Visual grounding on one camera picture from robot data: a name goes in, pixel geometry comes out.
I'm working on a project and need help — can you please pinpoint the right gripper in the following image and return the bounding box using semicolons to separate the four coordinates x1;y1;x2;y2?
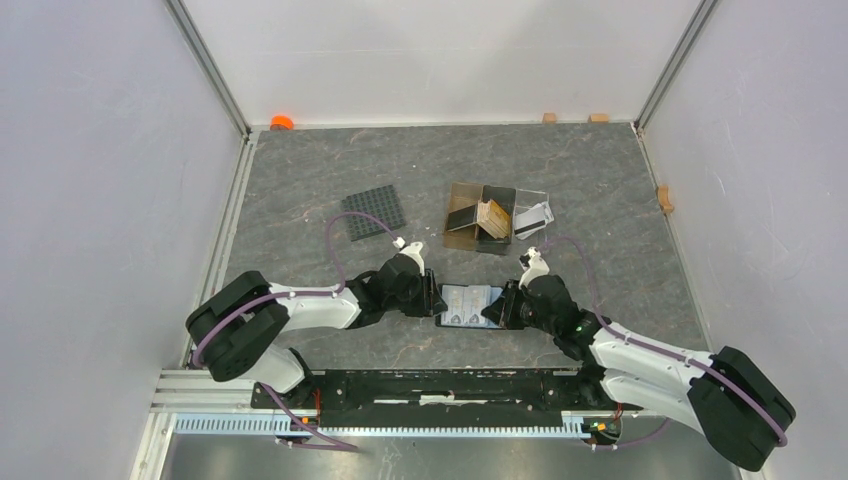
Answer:
480;280;558;337

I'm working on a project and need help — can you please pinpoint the black card holder wallet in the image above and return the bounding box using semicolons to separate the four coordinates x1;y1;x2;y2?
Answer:
435;284;503;330

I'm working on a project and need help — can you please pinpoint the black credit card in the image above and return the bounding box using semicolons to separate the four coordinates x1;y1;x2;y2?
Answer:
445;203;479;232

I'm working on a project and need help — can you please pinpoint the amber and black organizer box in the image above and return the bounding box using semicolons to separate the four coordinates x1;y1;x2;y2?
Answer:
442;182;517;256

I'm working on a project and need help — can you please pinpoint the orange card stack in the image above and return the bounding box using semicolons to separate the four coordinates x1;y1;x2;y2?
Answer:
477;199;512;240

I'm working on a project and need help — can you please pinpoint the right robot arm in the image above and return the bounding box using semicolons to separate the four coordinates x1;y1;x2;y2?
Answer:
482;275;797;471

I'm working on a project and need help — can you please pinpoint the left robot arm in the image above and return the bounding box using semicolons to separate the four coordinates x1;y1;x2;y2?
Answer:
186;249;447;408

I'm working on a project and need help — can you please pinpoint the dark grey stud baseplate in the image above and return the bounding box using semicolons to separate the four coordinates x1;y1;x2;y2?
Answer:
341;185;407;242

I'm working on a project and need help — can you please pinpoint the curved wooden piece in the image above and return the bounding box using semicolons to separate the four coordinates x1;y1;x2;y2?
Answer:
656;185;675;215

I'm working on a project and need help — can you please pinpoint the orange round cap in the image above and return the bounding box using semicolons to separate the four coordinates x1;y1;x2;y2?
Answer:
269;115;294;130

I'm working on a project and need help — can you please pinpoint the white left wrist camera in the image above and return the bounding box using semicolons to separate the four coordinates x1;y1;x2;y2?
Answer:
392;236;426;276

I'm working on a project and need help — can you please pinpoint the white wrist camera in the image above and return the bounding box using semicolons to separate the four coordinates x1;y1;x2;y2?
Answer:
519;247;550;287
392;236;426;276

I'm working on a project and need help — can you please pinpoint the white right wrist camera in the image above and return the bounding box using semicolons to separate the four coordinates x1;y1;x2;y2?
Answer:
519;247;550;287

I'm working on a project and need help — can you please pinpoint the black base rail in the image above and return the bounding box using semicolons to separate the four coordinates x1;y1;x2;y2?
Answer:
281;368;635;428

